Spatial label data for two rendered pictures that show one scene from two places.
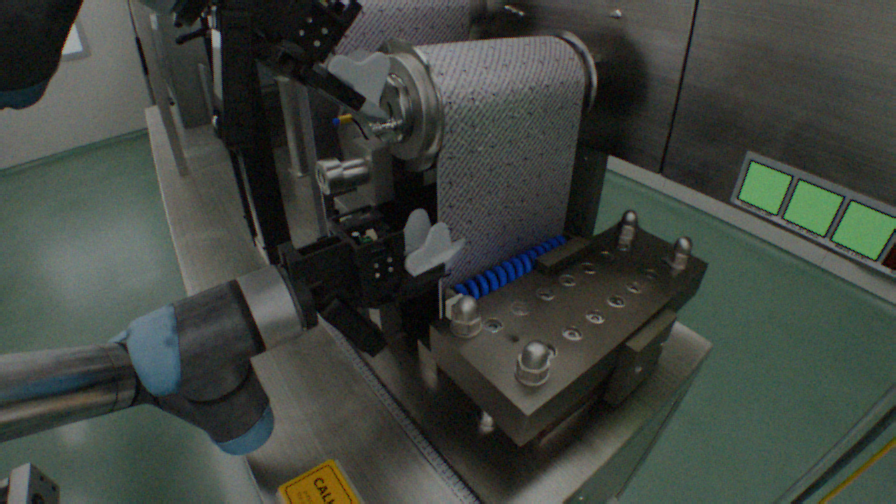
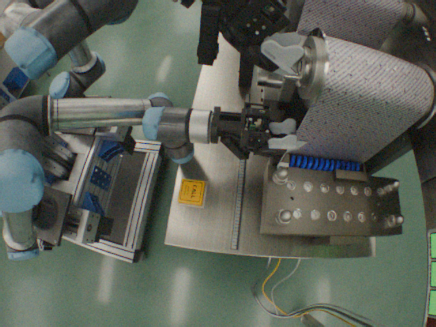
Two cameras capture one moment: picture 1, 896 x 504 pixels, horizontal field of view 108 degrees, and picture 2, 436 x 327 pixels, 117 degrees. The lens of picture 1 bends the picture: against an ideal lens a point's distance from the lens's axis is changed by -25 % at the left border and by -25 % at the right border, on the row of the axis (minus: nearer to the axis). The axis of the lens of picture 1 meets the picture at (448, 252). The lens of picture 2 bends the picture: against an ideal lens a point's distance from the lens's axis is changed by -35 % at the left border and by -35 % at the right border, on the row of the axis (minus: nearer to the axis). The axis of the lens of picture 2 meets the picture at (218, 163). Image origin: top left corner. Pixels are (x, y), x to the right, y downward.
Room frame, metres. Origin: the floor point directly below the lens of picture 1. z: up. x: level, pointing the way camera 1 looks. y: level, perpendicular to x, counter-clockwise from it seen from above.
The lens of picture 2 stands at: (0.15, -0.03, 1.48)
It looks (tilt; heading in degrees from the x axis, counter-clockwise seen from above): 67 degrees down; 49
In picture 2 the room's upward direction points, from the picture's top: 5 degrees counter-clockwise
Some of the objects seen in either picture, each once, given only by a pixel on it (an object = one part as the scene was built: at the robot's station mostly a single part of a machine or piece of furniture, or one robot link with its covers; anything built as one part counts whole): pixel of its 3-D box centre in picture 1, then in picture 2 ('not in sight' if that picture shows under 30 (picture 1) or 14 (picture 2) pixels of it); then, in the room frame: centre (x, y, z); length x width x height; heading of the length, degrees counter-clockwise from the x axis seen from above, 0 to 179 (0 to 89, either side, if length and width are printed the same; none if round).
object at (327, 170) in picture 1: (329, 175); (261, 77); (0.44, 0.13, 1.18); 0.04 x 0.02 x 0.04; 37
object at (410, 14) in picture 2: (464, 8); (400, 10); (0.83, -0.03, 1.33); 0.07 x 0.07 x 0.07; 37
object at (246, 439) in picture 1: (219, 398); (176, 139); (0.25, 0.25, 1.01); 0.11 x 0.08 x 0.11; 73
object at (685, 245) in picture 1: (682, 249); (397, 220); (0.47, -0.34, 1.05); 0.04 x 0.04 x 0.04
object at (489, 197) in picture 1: (512, 206); (342, 142); (0.49, -0.08, 1.11); 0.23 x 0.01 x 0.18; 127
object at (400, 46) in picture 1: (402, 106); (311, 68); (0.46, 0.05, 1.25); 0.15 x 0.01 x 0.15; 37
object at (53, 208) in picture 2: not in sight; (37, 210); (-0.33, 0.54, 0.87); 0.15 x 0.15 x 0.10
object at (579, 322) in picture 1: (587, 307); (338, 205); (0.41, -0.19, 1.00); 0.40 x 0.16 x 0.06; 127
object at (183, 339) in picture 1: (196, 340); (169, 125); (0.25, 0.23, 1.11); 0.11 x 0.08 x 0.09; 127
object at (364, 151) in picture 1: (368, 254); (269, 114); (0.46, 0.10, 1.05); 0.06 x 0.05 x 0.31; 127
